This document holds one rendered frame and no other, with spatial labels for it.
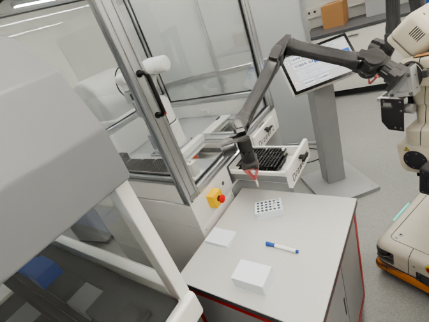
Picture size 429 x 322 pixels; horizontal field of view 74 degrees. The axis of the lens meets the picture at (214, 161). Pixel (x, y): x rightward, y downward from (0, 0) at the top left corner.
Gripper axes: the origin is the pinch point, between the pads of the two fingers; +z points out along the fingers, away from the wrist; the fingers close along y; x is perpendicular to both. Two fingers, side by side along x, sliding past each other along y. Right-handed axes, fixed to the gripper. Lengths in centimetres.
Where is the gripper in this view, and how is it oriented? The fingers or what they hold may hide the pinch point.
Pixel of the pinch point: (254, 177)
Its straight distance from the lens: 125.1
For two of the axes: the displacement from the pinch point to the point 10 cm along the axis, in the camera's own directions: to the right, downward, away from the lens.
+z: 3.0, 8.4, 4.5
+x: 9.5, -2.1, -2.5
